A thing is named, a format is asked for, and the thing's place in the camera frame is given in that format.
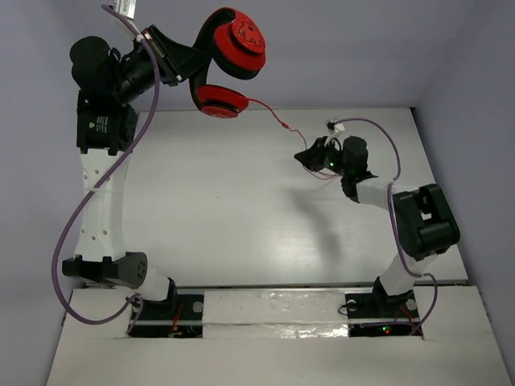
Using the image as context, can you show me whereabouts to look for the red black headphones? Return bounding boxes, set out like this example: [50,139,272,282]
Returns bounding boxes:
[189,7,266,119]

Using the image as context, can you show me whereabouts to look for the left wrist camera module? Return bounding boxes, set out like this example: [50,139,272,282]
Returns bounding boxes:
[113,0,137,20]

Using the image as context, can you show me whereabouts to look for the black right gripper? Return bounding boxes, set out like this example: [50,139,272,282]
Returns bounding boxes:
[294,136,350,178]

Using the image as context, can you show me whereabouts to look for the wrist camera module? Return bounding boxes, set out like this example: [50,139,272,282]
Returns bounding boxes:
[113,0,137,20]
[326,119,345,142]

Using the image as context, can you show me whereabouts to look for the thin red headphone cable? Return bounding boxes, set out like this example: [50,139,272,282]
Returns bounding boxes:
[245,97,341,183]

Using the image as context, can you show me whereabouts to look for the white foil-taped front board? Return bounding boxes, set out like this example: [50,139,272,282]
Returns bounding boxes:
[47,286,510,385]

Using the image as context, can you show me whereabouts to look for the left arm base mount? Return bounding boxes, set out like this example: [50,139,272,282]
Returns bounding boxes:
[129,294,204,339]

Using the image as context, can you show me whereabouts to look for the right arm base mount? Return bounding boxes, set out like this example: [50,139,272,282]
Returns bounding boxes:
[337,291,422,338]

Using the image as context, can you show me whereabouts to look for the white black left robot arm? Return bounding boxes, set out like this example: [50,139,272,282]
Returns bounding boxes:
[51,17,266,317]

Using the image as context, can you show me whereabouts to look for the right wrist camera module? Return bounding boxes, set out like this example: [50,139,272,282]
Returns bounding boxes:
[326,119,345,142]

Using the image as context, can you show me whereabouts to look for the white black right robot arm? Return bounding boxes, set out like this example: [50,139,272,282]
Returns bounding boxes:
[295,136,460,318]

